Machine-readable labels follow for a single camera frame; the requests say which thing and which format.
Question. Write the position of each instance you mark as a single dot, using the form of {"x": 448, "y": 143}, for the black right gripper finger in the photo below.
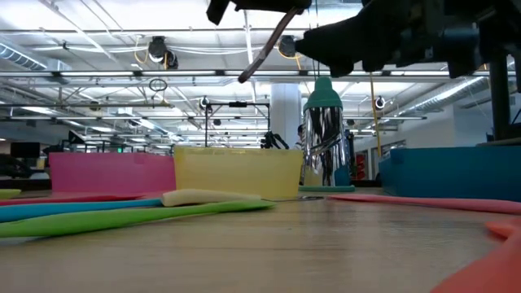
{"x": 264, "y": 4}
{"x": 354, "y": 45}

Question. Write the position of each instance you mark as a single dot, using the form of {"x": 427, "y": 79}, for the dark wooden spoon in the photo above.
{"x": 264, "y": 49}

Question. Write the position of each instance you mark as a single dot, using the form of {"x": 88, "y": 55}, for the orange silicone spatula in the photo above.
{"x": 496, "y": 268}

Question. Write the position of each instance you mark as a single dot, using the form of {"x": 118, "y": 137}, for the green silicone spatula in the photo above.
{"x": 102, "y": 219}

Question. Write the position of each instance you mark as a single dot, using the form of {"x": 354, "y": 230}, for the red silicone spatula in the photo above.
{"x": 61, "y": 199}

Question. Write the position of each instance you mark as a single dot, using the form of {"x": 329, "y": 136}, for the blue silicone spatula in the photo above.
{"x": 61, "y": 209}

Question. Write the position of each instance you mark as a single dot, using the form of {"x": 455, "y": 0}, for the green silicone spoon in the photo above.
{"x": 9, "y": 194}

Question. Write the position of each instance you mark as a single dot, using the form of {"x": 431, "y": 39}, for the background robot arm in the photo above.
{"x": 270, "y": 140}

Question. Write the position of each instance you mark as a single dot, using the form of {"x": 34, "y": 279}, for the clear utensil holder cup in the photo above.
{"x": 323, "y": 134}

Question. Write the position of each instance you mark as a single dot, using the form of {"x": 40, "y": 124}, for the white building column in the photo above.
{"x": 285, "y": 114}

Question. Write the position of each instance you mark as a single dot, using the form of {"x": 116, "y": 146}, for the person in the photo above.
{"x": 300, "y": 136}

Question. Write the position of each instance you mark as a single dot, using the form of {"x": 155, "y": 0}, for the red cabinet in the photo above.
{"x": 361, "y": 167}

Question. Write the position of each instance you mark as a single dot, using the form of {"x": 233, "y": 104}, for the blue plastic bin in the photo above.
{"x": 456, "y": 173}

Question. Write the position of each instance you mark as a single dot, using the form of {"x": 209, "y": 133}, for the yellow plastic bin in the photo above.
{"x": 238, "y": 173}

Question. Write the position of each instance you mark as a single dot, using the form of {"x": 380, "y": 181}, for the pink plastic bin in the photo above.
{"x": 110, "y": 173}

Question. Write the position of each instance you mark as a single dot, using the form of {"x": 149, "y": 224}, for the black monitor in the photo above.
{"x": 24, "y": 149}

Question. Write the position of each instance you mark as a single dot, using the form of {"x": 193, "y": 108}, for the black vertical post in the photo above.
{"x": 500, "y": 106}

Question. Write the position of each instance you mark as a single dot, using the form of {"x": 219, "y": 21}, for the black background rig frame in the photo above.
{"x": 238, "y": 104}

